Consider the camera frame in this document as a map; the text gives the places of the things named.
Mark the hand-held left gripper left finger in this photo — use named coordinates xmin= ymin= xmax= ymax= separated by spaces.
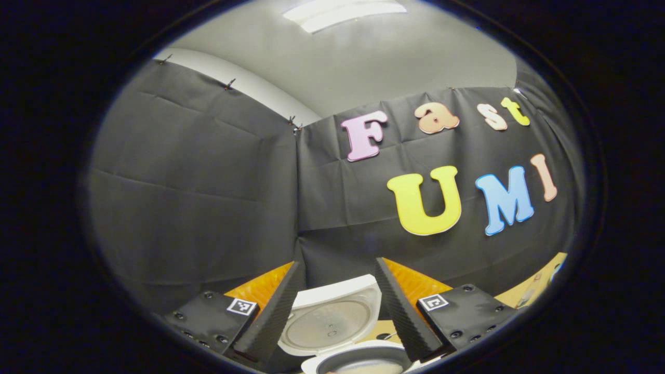
xmin=164 ymin=261 xmax=304 ymax=364

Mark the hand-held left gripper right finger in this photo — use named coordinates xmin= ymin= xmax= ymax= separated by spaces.
xmin=374 ymin=257 xmax=520 ymax=363

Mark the white rice cooker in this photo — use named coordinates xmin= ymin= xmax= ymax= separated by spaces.
xmin=278 ymin=274 xmax=421 ymax=374

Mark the white rice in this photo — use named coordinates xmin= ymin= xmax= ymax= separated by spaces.
xmin=332 ymin=362 xmax=405 ymax=374

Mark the black backdrop cloth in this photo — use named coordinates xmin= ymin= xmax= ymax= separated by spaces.
xmin=86 ymin=57 xmax=582 ymax=317

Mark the large ceiling light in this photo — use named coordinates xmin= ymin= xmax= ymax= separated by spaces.
xmin=283 ymin=0 xmax=407 ymax=34

